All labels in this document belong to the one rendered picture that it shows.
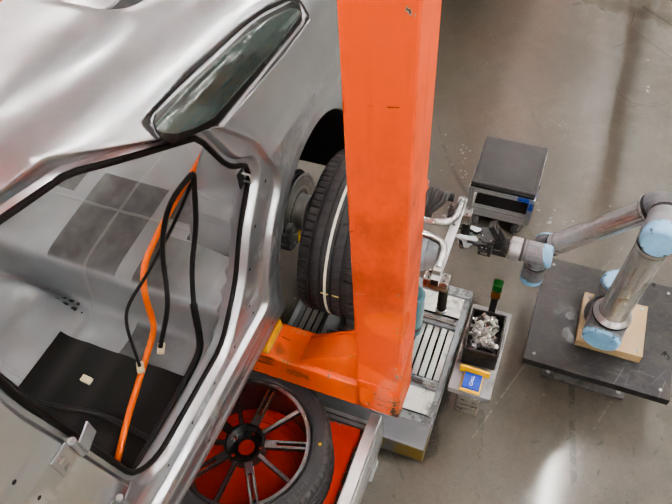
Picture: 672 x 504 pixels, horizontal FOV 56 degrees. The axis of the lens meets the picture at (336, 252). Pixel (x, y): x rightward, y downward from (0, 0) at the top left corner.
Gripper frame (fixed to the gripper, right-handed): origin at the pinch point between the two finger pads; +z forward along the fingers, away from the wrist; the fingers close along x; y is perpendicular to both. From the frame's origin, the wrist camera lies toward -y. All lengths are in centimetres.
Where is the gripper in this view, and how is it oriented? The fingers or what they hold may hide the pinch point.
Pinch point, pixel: (460, 231)
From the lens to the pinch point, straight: 261.2
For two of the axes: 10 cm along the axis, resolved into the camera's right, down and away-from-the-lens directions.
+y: 0.5, 6.3, 7.7
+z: -9.3, -2.5, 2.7
